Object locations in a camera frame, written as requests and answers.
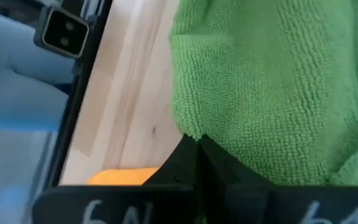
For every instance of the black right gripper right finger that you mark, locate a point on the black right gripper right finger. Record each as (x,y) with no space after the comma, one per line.
(244,202)

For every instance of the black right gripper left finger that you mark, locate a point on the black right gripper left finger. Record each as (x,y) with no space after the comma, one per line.
(166,199)

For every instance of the green microfiber towel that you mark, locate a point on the green microfiber towel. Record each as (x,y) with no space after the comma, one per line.
(275,77)

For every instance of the orange microfiber towel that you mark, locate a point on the orange microfiber towel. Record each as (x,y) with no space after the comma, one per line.
(120,177)

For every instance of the person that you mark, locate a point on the person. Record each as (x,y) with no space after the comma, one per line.
(17,62)

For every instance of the black aluminium table frame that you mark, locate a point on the black aluminium table frame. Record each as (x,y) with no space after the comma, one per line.
(82,81)

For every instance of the small black camera box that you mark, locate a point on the small black camera box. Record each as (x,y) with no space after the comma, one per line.
(62,32)

